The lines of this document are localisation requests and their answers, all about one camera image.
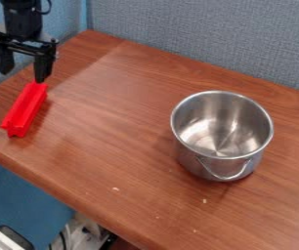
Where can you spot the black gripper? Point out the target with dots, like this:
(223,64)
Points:
(21,36)

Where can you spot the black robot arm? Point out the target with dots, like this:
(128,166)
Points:
(20,4)

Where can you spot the metal pot with handle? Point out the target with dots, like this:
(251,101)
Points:
(222,131)

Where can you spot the red plastic block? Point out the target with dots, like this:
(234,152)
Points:
(24,109)

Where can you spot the white items under table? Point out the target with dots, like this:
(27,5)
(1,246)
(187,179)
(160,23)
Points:
(83,234)

